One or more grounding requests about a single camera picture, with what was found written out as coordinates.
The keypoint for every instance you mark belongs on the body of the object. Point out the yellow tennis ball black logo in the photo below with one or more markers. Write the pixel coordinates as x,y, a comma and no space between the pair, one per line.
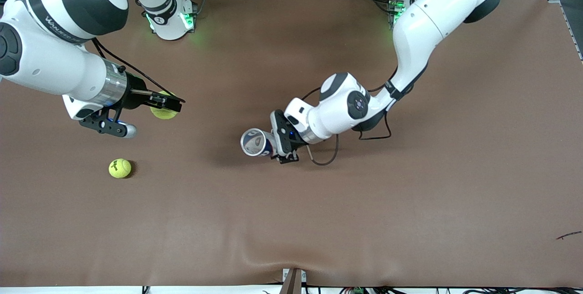
120,168

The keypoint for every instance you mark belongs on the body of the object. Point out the brown table mat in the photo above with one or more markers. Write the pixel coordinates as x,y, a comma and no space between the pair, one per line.
291,203

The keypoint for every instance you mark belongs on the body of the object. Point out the green terminal connector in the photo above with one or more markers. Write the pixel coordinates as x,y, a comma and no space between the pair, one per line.
357,291

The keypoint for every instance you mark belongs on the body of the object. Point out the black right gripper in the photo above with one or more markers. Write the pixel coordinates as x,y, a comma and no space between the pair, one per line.
135,95

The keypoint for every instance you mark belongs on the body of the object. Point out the clear tennis ball can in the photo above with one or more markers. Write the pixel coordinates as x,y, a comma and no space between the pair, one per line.
256,142

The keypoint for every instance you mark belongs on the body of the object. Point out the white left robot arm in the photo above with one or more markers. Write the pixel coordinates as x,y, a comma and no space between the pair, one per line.
428,16

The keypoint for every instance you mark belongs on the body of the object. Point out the metal mounting bracket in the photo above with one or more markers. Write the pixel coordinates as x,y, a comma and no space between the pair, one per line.
292,282

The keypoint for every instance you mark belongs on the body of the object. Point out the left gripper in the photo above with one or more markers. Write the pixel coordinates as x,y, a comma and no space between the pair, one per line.
293,145

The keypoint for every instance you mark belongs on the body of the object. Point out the small dark twig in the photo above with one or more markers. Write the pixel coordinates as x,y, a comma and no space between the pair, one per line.
569,235

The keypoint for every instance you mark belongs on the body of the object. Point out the yellow tennis ball green print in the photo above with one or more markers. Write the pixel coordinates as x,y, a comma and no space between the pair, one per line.
164,115

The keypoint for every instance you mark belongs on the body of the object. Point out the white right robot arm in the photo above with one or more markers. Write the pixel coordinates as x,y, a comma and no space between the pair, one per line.
45,61

